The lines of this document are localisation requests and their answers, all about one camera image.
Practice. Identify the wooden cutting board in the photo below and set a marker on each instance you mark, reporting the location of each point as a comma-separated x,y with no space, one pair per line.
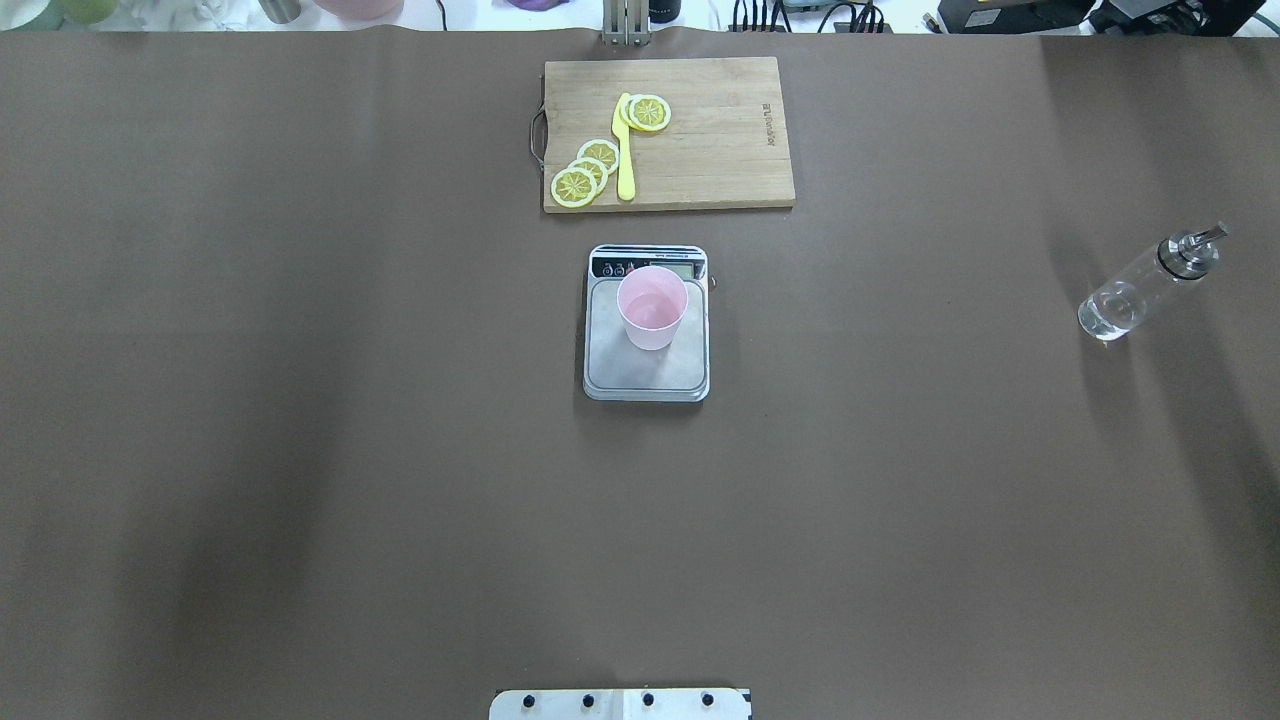
726,146

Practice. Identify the lemon slice at knife tip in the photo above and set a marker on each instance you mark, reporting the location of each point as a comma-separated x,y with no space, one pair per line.
646,113

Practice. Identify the middle lemon slice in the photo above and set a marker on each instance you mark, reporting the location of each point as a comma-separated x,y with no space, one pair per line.
597,170

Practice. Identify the yellow plastic knife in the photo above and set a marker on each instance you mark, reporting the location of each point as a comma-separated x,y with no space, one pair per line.
621,130

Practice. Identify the glass sauce bottle metal spout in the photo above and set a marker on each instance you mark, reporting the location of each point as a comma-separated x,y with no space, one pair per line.
1143,288

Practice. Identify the silver digital kitchen scale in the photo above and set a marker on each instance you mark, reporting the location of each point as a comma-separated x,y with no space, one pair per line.
615,370

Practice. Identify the pink plastic cup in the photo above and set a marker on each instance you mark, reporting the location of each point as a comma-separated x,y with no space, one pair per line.
652,301

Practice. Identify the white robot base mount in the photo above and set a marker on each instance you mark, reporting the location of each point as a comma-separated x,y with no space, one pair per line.
623,703

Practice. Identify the aluminium frame post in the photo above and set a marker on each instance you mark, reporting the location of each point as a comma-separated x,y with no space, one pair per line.
626,23

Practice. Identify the black thermos bottle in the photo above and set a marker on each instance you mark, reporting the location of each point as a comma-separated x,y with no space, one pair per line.
663,11

